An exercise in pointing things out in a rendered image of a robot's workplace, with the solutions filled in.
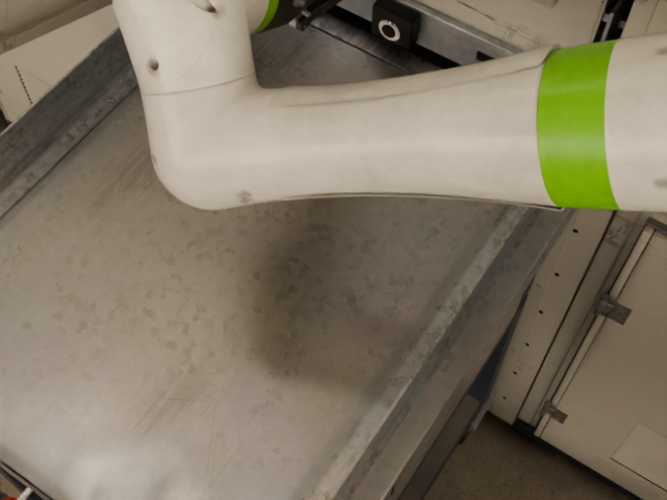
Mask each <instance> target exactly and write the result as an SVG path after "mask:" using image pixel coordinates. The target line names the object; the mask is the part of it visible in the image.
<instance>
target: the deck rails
mask: <svg viewBox="0 0 667 500"><path fill-rule="evenodd" d="M137 86H138V81H137V77H136V74H135V71H134V67H133V65H132V62H131V60H130V57H129V53H128V50H127V47H126V44H125V41H124V38H123V36H122V33H121V30H120V27H119V26H118V27H117V28H116V29H114V30H113V31H112V32H111V33H110V34H109V35H108V36H107V37H106V38H105V39H104V40H102V41H101V42H100V43H99V44H98V45H97V46H96V47H95V48H94V49H93V50H91V51H90V52H89V53H88V54H87V55H86V56H85V57H84V58H83V59H82V60H81V61H79V62H78V63H77V64H76V65H75V66H74V67H73V68H72V69H71V70H69V71H68V72H67V73H66V74H65V75H64V76H63V77H62V78H61V79H60V80H59V81H57V82H56V83H55V84H54V85H53V86H52V87H51V88H50V89H49V90H48V91H46V92H45V93H44V94H43V95H42V96H41V97H40V98H39V99H38V100H37V101H36V102H34V103H33V104H32V105H31V106H30V107H29V108H28V109H27V110H26V111H25V112H23V113H22V114H21V115H20V116H19V117H18V118H17V119H16V120H15V121H14V122H13V123H11V124H10V125H9V126H8V127H7V128H6V129H5V130H4V131H3V132H2V133H0V219H1V218H2V217H3V216H4V215H5V214H6V213H7V212H8V211H9V210H10V209H11V208H12V207H13V206H14V205H15V204H16V203H17V202H19V201H20V200H21V199H22V198H23V197H24V196H25V195H26V194H27V193H28V192H29V191H30V190H31V189H32V188H33V187H34V186H35V185H36V184H37V183H38V182H39V181H40V180H41V179H42V178H43V177H44V176H45V175H46V174H47V173H48V172H49V171H51V170H52V169H53V168H54V167H55V166H56V165H57V164H58V163H59V162H60V161H61V160H62V159H63V158H64V157H65V156H66V155H67V154H68V153H69V152H70V151H71V150H72V149H73V148H74V147H75V146H76V145H77V144H78V143H79V142H80V141H81V140H82V139H83V138H85V137H86V136H87V135H88V134H89V133H90V132H91V131H92V130H93V129H94V128H95V127H96V126H97V125H98V124H99V123H100V122H101V121H102V120H103V119H104V118H105V117H106V116H107V115H108V114H109V113H110V112H111V111H112V110H113V109H114V108H115V107H116V106H118V105H119V104H120V103H121V102H122V101H123V100H124V99H125V98H126V97H127V96H128V95H129V94H130V93H131V92H132V91H133V90H134V89H135V88H136V87H137ZM542 211H543V209H542V208H535V207H528V206H520V205H511V204H506V205H505V206H504V207H503V209H502V210H501V212H500V213H499V215H498V216H497V218H496V219H495V220H494V222H493V223H492V225H491V226H490V228H489V229H488V231H487V232H486V233H485V235H484V236H483V238H482V239H481V241H480V242H479V244H478V245H477V246H476V248H475V249H474V251H473V252H472V254H471V255H470V257H469V258H468V260H467V261H466V263H465V264H464V266H463V267H462V269H461V270H460V272H459V273H458V274H457V276H456V277H455V279H454V280H453V282H452V283H451V285H450V286H449V287H448V289H447V290H446V292H445V293H444V295H443V296H442V298H441V299H440V300H439V302H438V303H437V305H436V306H435V308H434V309H433V311H432V312H431V314H430V315H429V316H428V318H427V319H426V321H425V322H424V324H423V325H422V327H421V328H420V329H419V331H418V332H417V334H416V335H415V337H414V338H413V340H412V341H411V342H410V344H409V345H408V347H407V348H406V350H405V351H404V353H403V354H402V355H401V357H400V358H399V360H398V361H397V363H396V364H395V366H394V367H393V368H392V370H391V371H390V373H389V374H388V376H387V377H386V379H385V380H384V382H383V383H382V384H381V386H380V387H379V389H378V390H377V392H376V393H375V395H374V396H373V397H372V399H371V400H370V402H369V403H368V405H367V406H366V408H365V409H364V410H363V412H362V413H361V415H360V416H359V418H358V419H357V421H356V422H355V423H354V425H353V426H352V428H351V429H350V431H349V432H348V434H347V435H346V437H345V438H344V439H343V441H342V442H341V444H340V445H339V447H338V448H337V450H336V451H335V452H334V454H333V456H332V457H331V459H330V460H329V462H328V463H327V464H326V466H325V467H324V469H323V470H322V472H321V473H320V475H319V476H318V477H317V479H316V480H315V482H314V483H313V485H312V486H311V488H310V489H309V490H308V492H307V493H306V495H305V496H304V498H303V499H302V500H351V499H352V497H353V496H354V494H355V493H356V491H357V490H358V488H359V487H360V485H361V484H362V482H363V481H364V479H365V478H366V476H367V475H368V473H369V472H370V470H371V469H372V467H373V466H374V464H375V462H376V461H377V459H378V458H379V456H380V455H381V453H382V452H383V450H384V449H385V447H386V446H387V444H389V442H390V441H391V439H392V438H393V436H394V435H395V433H396V432H397V430H398V429H399V427H400V426H401V424H402V423H403V421H404V420H405V418H406V417H407V415H408V414H409V412H410V411H411V409H412V408H413V406H414V405H415V403H416V402H417V400H418V399H419V397H420V396H421V394H422V393H423V391H424V390H425V388H426V387H427V385H428V384H429V382H430V380H431V379H432V377H433V376H434V374H435V373H436V371H437V370H438V368H439V367H440V365H441V364H442V362H443V361H444V359H445V358H446V356H447V355H448V353H449V352H450V350H451V349H452V347H453V346H454V344H455V343H456V341H457V340H458V338H459V337H460V335H461V334H462V332H463V331H464V329H465V328H466V326H467V324H468V323H469V321H470V320H471V318H472V317H473V315H474V314H475V312H476V311H477V309H478V308H479V306H480V305H481V303H482V302H483V300H484V299H485V297H486V295H487V294H488V292H489V291H490V289H491V288H492V286H493V285H494V283H495V282H496V280H497V279H498V277H499V276H500V274H501V273H502V271H503V270H504V268H505V267H506V265H507V264H508V262H509V261H510V259H511V258H512V256H513V255H514V253H515V252H516V250H517V249H518V247H519V246H520V244H521V243H522V241H523V240H524V238H525V237H526V235H527V234H528V232H529V231H530V229H531V228H532V226H533V225H534V223H535V222H536V220H537V219H538V217H539V216H540V214H541V212H542Z"/></svg>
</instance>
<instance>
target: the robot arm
mask: <svg viewBox="0 0 667 500"><path fill-rule="evenodd" d="M340 1H341V0H112V3H113V8H114V12H115V16H116V19H117V22H118V24H119V27H120V30H121V33H122V36H123V38H124V41H125V44H126V47H127V50H128V53H129V57H130V60H131V62H132V65H133V67H134V71H135V74H136V77H137V81H138V85H139V88H140V92H141V97H142V102H143V107H144V112H145V118H146V124H147V130H148V136H149V143H150V150H151V158H152V163H153V166H154V169H155V172H156V174H157V176H158V178H159V180H160V181H161V183H162V184H163V186H164V187H165V188H166V189H167V190H168V191H169V192H170V193H171V194H172V195H173V196H174V197H176V198H177V199H178V200H180V201H182V202H184V203H186V204H188V205H190V206H193V207H196V208H201V209H208V210H219V209H227V208H232V207H237V206H243V205H250V204H257V203H264V202H272V201H281V200H290V199H308V198H326V197H356V196H395V197H425V198H444V199H459V200H471V201H483V202H493V203H502V204H511V205H520V206H528V207H535V208H542V209H549V210H556V211H563V210H564V209H565V208H566V207H571V208H587V209H607V210H629V211H658V212H667V32H664V33H656V34H649V35H643V36H636V37H629V38H623V39H616V40H610V41H604V42H598V43H591V44H585V45H580V46H574V47H568V48H563V49H562V48H561V45H559V44H555V45H551V46H547V47H544V48H540V49H536V50H532V51H528V52H524V53H520V54H516V55H512V56H507V57H503V58H499V59H494V60H490V61H485V62H477V63H472V64H467V65H462V66H457V67H452V68H447V69H442V70H436V71H430V72H424V73H418V74H412V75H405V76H399V77H391V78H384V79H376V80H368V81H359V82H348V83H335V84H320V85H294V86H286V87H283V88H263V87H261V86H260V85H259V84H258V80H257V76H256V71H255V66H254V60H253V54H252V48H251V40H250V36H252V35H255V34H259V33H262V32H265V31H268V30H272V29H275V28H278V27H282V26H284V25H286V24H287V25H289V26H291V27H293V28H296V29H298V30H300V31H302V32H303V31H305V29H306V28H307V27H308V26H309V25H310V24H311V23H312V21H313V20H315V19H316V18H317V17H319V16H320V15H322V14H323V13H325V12H326V11H327V10H328V9H330V8H331V7H333V6H334V5H336V4H337V3H338V2H340Z"/></svg>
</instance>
